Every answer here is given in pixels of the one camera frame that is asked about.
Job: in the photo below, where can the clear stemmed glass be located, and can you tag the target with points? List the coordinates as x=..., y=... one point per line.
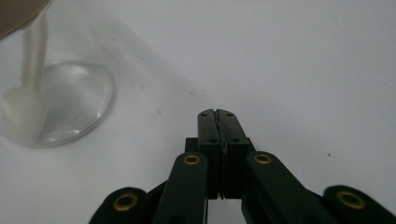
x=49, y=93

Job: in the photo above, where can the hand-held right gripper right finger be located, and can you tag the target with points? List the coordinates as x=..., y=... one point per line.
x=236, y=137

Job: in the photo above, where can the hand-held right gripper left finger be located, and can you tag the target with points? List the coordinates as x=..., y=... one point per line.
x=210, y=137

